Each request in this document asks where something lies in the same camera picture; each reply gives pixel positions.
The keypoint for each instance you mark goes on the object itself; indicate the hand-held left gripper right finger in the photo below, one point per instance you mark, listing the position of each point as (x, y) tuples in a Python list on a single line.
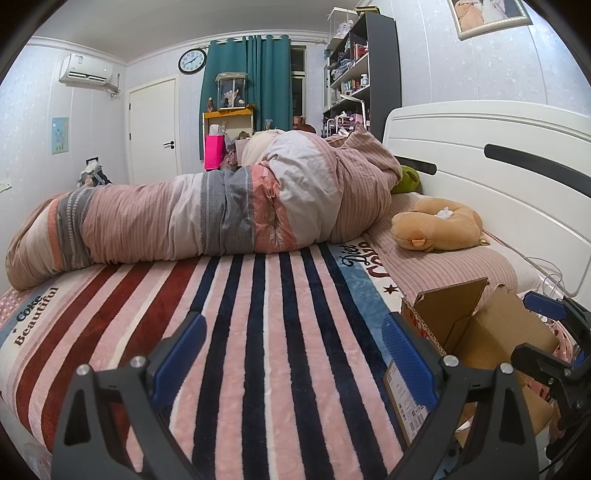
[(411, 364)]

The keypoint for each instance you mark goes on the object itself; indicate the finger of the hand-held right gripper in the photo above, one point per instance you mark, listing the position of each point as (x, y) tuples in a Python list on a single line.
[(545, 305), (535, 362)]

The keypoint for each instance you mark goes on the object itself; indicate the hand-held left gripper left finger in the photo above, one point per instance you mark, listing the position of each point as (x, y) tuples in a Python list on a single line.
[(178, 367)]

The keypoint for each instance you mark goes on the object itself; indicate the brown cardboard box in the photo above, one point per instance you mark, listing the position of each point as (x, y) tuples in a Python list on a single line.
[(489, 332)]

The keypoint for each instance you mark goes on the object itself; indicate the striped plush blanket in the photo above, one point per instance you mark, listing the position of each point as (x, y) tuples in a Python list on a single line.
[(258, 332)]

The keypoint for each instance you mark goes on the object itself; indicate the pink ribbed pillow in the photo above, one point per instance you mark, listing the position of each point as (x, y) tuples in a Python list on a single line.
[(443, 272)]

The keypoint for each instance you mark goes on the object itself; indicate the brown plush toy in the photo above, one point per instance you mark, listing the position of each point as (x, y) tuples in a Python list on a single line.
[(443, 226)]

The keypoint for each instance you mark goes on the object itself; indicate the white bed headboard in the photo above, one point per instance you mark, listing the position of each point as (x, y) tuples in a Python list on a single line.
[(508, 152)]

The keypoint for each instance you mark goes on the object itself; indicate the rolled pink grey duvet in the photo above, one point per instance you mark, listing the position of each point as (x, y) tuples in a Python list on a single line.
[(221, 212)]

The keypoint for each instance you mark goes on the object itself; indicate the green plush toy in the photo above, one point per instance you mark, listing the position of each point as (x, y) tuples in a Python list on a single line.
[(408, 181)]

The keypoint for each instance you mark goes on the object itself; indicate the black grey toy stroller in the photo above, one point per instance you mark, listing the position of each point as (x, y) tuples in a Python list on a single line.
[(94, 174)]

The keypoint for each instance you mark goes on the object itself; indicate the pink gift bag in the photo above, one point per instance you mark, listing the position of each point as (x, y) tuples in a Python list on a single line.
[(214, 152)]

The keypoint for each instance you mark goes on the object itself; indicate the cream pillow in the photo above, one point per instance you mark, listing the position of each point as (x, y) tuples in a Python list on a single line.
[(258, 147)]

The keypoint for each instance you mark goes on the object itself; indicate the white door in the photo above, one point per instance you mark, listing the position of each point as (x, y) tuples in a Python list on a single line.
[(152, 129)]

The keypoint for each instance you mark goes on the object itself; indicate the yellow shelf stand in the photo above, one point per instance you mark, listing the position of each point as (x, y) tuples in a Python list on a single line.
[(228, 112)]

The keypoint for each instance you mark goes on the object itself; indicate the glass display case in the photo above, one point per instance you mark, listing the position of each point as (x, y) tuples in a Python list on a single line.
[(232, 91)]

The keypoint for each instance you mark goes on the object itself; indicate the black bookshelf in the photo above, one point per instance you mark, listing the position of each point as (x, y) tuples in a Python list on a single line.
[(383, 64)]

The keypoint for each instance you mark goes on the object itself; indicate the teal curtain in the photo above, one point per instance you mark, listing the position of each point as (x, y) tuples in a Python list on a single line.
[(270, 87)]

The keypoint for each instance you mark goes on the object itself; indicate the window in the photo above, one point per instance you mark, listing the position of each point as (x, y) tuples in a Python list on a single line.
[(298, 87)]

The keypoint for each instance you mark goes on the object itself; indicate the white air conditioner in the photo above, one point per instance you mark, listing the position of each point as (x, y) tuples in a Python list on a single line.
[(87, 70)]

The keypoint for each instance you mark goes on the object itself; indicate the clear storage box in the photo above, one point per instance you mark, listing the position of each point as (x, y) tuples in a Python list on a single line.
[(349, 21)]

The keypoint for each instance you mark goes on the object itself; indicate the white wall socket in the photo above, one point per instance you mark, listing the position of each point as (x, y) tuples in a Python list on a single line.
[(5, 185)]

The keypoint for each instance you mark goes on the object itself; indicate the small blue wall poster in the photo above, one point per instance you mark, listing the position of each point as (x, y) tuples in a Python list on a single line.
[(60, 135)]

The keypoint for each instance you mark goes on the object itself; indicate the framed wall picture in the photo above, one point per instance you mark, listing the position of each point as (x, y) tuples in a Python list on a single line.
[(489, 16)]

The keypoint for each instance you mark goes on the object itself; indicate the round wall clock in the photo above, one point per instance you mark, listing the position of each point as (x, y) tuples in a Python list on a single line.
[(192, 61)]

